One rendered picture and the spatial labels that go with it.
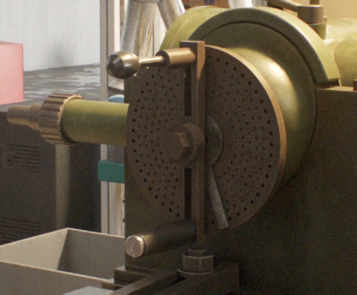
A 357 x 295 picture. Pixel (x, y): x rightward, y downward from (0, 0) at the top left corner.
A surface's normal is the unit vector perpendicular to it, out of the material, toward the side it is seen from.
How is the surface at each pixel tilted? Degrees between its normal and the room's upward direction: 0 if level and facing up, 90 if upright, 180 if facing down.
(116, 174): 90
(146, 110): 90
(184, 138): 60
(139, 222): 90
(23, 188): 90
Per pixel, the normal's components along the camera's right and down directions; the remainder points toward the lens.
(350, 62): -0.43, -0.58
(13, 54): 0.58, 0.12
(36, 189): -0.54, 0.13
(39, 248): 0.81, 0.09
